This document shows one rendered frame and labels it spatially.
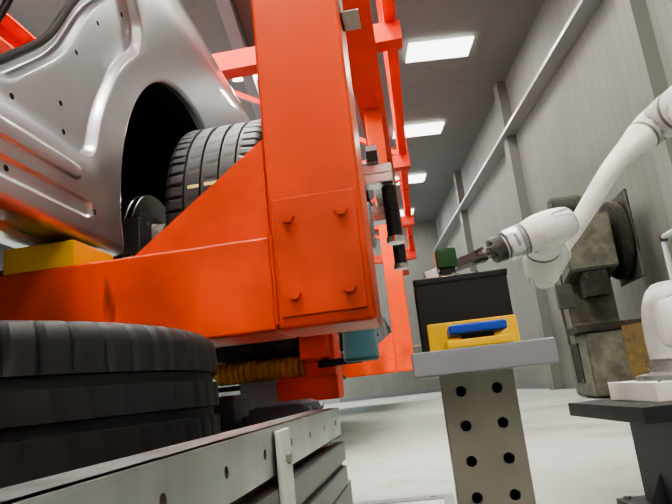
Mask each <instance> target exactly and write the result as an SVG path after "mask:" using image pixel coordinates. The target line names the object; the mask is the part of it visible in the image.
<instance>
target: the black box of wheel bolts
mask: <svg viewBox="0 0 672 504"><path fill-rule="evenodd" d="M506 275H507V269H506V268H503V269H496V270H488V271H480V272H479V271H478V270H475V271H473V272H472V273H465V274H457V273H455V272H453V273H452V274H451V275H447V276H442V277H435V278H427V279H419V280H413V288H414V297H415V304H416V311H417V318H418V325H419V332H420V340H421V347H422V352H429V351H430V347H429V340H428V333H427V325H431V324H440V323H448V322H456V321H464V320H472V319H481V318H489V317H497V316H505V315H513V310H512V304H511V299H510V293H509V287H508V282H507V276H506Z"/></svg>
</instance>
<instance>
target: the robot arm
mask: <svg viewBox="0 0 672 504"><path fill-rule="evenodd" d="M670 138H672V85H671V86H670V87H669V88H668V89H667V90H666V91H665V92H663V93H662V94H661V95H659V96H658V97H657V98H656V99H655V100H654V101H653V102H652V103H651V104H650V105H649V106H648V107H647V108H646V109H645V110H644V111H643V112H641V113H640V114H639V115H638V116H637V117H636V118H635V120H634V121H633V122H632V124H631V125H630V126H629V127H628V128H627V130H626V131H625V133H624V134H623V136H622V137H621V139H620V140H619V142H618V143H617V144H616V146H615V147H614V148H613V150H612V151H611V152H610V154H609V155H608V156H607V158H606V159H605V161H604V162H603V163H602V165H601V166H600V168H599V170H598V171H597V173H596V174H595V176H594V178H593V179H592V181H591V183H590V185H589V186H588V188H587V190H586V192H585V193H584V195H583V197H582V199H581V200H580V202H579V204H578V206H577V207H576V209H575V211H574V212H573V211H572V210H570V209H569V208H567V207H557V208H552V209H548V210H544V211H541V212H539V213H536V214H534V215H531V216H529V217H527V218H526V219H524V220H523V221H522V222H520V223H518V224H515V225H513V226H511V227H509V228H507V229H505V230H501V231H500V232H499V235H495V236H493V237H490V238H488V239H487V240H486V246H487V247H486V248H484V247H480V248H478V249H477V250H475V251H473V252H471V253H469V254H466V255H464V256H462V257H459V258H457V263H458V267H457V269H456V272H458V271H461V270H464V269H466V268H469V267H472V266H475V265H479V264H480V263H481V264H483V263H485V262H487V260H489V258H492V259H493V261H494V262H495V263H501V262H503V261H506V260H508V259H510V260H515V259H517V258H520V257H522V256H523V270H524V274H525V277H526V279H527V280H528V282H529V283H531V284H532V285H533V286H535V287H537V288H540V289H546V288H550V287H552V286H553V285H554V284H555V283H556V282H557V281H558V280H559V278H560V275H561V274H562V273H563V271H564V269H565V267H566V266H567V264H568V262H569V261H570V259H571V256H572V255H571V249H572V247H573V246H574V244H575V243H576V242H577V240H578V239H579V238H580V236H581V235H582V233H583V232H584V230H585V229H586V227H587V226H588V224H589V223H590V221H591V220H592V218H593V217H594V215H595V213H596V212H597V210H598V209H599V207H600V206H601V204H602V203H603V201H604V199H605V198H606V196H607V195H608V193H609V192H610V190H611V189H612V187H613V185H614V184H615V182H616V181H617V179H618V178H619V177H620V175H621V174H622V173H623V171H624V170H625V169H626V168H627V167H628V166H629V165H630V164H631V163H633V162H634V161H636V160H637V159H639V158H640V157H642V156H643V155H645V154H647V153H648V152H650V151H652V150H653V149H655V148H656V147H657V146H659V145H660V144H661V143H663V142H664V141H665V140H666V139H670ZM641 320H642V328H643V334H644V339H645V343H646V348H647V351H648V354H649V359H650V360H653V361H650V367H651V369H648V373H646V374H643V375H639V376H636V381H669V380H672V280H668V281H663V282H658V283H655V284H653V285H651V286H649V288H648V289H647V290H646V291H645V293H644V296H643V300H642V304H641ZM663 359H666V360H663Z"/></svg>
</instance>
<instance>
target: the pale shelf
mask: <svg viewBox="0 0 672 504"><path fill-rule="evenodd" d="M411 360H412V368H413V375H414V378H416V379H419V380H421V379H430V378H439V377H440V376H449V375H458V374H467V373H476V372H485V371H494V370H503V369H512V368H513V369H517V368H524V367H532V366H539V365H546V364H553V363H558V362H559V356H558V351H557V346H556V341H555V338H553V337H549V338H541V339H532V340H523V341H515V342H506V343H498V344H489V345H481V346H472V347H463V348H455V349H446V350H438V351H429V352H421V353H413V354H411Z"/></svg>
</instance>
